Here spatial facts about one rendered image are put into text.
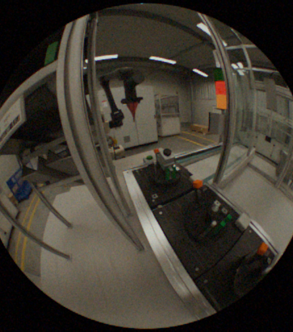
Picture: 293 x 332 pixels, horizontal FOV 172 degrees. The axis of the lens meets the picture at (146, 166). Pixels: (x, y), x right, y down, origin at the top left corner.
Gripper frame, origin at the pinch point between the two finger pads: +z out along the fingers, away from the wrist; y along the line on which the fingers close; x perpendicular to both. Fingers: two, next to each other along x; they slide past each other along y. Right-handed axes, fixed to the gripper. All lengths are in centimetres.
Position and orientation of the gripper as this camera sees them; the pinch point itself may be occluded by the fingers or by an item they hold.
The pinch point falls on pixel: (133, 115)
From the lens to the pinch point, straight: 51.3
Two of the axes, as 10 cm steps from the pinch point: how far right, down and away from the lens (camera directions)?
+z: 1.1, 8.5, 5.1
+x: -3.4, -4.5, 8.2
